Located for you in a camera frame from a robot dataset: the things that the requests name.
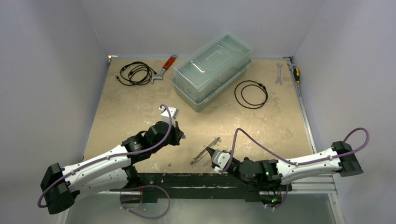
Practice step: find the silver open-end spanner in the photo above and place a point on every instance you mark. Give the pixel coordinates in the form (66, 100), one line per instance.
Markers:
(279, 76)

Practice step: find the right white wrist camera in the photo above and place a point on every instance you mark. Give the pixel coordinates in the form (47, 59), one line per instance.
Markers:
(221, 161)

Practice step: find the red handled adjustable wrench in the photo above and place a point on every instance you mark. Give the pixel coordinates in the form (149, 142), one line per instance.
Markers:
(166, 66)

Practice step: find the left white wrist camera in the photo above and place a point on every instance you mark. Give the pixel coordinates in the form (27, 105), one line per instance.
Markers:
(168, 114)

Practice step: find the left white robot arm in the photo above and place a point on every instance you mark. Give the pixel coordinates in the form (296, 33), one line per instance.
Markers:
(113, 170)

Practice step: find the clear plastic storage box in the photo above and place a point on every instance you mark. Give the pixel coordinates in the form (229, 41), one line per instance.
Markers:
(209, 70)

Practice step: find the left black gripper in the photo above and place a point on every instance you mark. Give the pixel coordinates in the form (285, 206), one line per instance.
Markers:
(177, 133)

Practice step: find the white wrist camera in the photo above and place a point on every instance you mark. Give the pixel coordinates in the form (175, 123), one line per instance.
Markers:
(221, 161)
(168, 114)

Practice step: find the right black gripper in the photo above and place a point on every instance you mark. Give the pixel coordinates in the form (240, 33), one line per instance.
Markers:
(233, 164)

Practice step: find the yellow black screwdriver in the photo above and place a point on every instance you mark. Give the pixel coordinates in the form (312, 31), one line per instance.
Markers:
(296, 75)

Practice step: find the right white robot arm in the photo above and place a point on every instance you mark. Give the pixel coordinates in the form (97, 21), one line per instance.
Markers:
(339, 158)

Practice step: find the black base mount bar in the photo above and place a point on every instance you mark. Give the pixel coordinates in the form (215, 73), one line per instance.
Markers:
(153, 186)

